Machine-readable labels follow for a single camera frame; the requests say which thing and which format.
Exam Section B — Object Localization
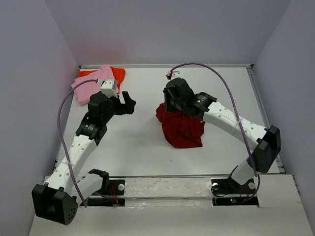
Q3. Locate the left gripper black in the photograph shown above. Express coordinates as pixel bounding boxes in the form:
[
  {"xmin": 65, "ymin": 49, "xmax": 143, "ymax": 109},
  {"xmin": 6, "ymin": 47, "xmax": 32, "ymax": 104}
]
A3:
[{"xmin": 102, "ymin": 92, "xmax": 135, "ymax": 123}]

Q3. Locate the dark red t shirt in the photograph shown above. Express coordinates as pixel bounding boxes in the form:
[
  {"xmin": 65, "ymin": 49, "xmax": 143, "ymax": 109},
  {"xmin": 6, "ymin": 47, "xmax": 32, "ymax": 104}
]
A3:
[{"xmin": 156, "ymin": 103, "xmax": 205, "ymax": 148}]

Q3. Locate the pink t shirt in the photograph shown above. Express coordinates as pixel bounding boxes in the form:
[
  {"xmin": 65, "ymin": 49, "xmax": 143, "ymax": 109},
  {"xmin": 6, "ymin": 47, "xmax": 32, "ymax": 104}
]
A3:
[{"xmin": 71, "ymin": 64, "xmax": 114, "ymax": 105}]

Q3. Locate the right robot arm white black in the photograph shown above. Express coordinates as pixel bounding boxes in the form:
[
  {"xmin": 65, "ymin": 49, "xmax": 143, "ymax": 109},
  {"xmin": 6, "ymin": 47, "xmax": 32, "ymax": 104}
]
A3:
[{"xmin": 163, "ymin": 78, "xmax": 281, "ymax": 193}]

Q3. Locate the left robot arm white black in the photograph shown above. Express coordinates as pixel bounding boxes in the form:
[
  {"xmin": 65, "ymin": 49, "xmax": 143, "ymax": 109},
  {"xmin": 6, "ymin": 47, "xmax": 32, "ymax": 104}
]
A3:
[{"xmin": 31, "ymin": 91, "xmax": 136, "ymax": 225}]

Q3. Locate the orange t shirt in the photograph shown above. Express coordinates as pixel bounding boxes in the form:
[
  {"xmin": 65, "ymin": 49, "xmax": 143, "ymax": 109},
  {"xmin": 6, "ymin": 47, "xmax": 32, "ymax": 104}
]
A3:
[{"xmin": 77, "ymin": 65, "xmax": 126, "ymax": 93}]

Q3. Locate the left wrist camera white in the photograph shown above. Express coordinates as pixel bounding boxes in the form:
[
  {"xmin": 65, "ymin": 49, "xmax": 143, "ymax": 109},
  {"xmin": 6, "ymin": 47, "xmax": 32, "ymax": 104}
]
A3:
[{"xmin": 97, "ymin": 78, "xmax": 118, "ymax": 98}]

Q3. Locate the back table rail white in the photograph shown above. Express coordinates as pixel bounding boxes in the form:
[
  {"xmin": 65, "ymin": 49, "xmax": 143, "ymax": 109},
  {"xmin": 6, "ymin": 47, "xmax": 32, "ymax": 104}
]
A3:
[{"xmin": 79, "ymin": 64, "xmax": 254, "ymax": 70}]

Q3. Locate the front table rail metal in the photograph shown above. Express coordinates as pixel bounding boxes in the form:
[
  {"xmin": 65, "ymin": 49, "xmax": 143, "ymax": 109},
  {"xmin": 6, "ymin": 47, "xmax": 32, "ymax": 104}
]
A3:
[{"xmin": 110, "ymin": 174, "xmax": 229, "ymax": 178}]

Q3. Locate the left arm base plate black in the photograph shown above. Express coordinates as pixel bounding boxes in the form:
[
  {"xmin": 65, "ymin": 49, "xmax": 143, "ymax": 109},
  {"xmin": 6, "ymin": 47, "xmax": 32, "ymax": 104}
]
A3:
[{"xmin": 87, "ymin": 178, "xmax": 126, "ymax": 207}]

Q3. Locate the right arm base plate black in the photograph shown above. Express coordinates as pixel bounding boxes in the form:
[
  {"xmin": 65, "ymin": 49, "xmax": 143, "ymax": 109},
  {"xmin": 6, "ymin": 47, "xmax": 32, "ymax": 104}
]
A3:
[{"xmin": 210, "ymin": 178, "xmax": 259, "ymax": 207}]

